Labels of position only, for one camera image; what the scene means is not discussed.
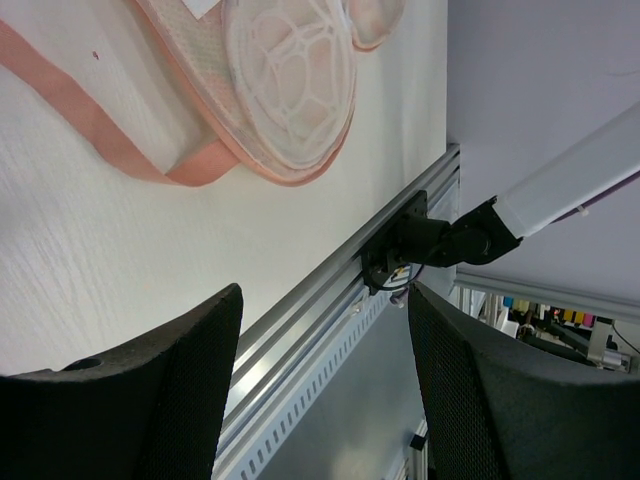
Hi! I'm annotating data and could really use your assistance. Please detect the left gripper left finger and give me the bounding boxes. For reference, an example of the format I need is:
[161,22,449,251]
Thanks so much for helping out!
[1,284,243,479]

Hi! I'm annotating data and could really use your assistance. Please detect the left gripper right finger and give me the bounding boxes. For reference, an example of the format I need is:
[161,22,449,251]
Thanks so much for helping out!
[408,283,639,479]

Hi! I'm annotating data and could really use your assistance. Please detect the floral mesh laundry bag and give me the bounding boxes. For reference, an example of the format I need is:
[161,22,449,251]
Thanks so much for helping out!
[1,1,405,187]

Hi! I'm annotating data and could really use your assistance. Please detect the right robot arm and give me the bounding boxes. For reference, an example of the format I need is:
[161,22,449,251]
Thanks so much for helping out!
[423,104,639,267]

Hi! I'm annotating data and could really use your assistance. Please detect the background lab equipment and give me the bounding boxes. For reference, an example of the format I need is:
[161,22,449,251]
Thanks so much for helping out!
[454,270,639,375]

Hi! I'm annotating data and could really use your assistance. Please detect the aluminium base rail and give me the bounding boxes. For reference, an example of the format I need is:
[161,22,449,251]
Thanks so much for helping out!
[212,144,460,479]

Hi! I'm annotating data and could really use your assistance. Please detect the white slotted cable duct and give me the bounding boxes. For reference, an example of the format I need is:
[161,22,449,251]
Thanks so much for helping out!
[222,293,389,480]

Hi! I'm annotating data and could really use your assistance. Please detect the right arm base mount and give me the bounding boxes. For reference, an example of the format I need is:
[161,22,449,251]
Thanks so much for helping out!
[360,190,451,294]

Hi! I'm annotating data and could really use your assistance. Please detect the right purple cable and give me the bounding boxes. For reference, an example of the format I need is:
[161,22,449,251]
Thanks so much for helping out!
[564,172,640,221]

